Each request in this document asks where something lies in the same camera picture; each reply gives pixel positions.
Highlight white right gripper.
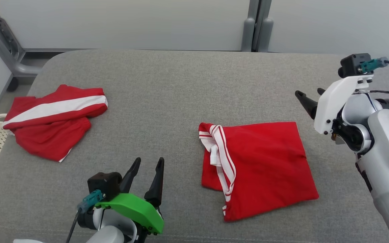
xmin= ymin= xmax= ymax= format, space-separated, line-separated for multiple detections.
xmin=295 ymin=75 xmax=374 ymax=135

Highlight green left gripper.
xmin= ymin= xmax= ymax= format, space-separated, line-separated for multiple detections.
xmin=95 ymin=157 xmax=165 ymax=235

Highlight red white numbered jersey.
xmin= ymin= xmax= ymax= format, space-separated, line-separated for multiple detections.
xmin=198 ymin=121 xmax=319 ymax=222

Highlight red shorts with white stripe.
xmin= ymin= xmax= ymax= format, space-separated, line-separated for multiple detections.
xmin=3 ymin=84 xmax=108 ymax=163

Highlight grey fabric sofa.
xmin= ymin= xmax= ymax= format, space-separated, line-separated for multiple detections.
xmin=0 ymin=49 xmax=389 ymax=243

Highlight grey partition foot with caster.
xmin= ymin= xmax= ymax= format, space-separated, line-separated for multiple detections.
xmin=0 ymin=0 xmax=43 ymax=92

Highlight grey partition post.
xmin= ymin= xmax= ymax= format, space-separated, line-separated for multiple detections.
xmin=241 ymin=0 xmax=260 ymax=52
xmin=257 ymin=0 xmax=274 ymax=53

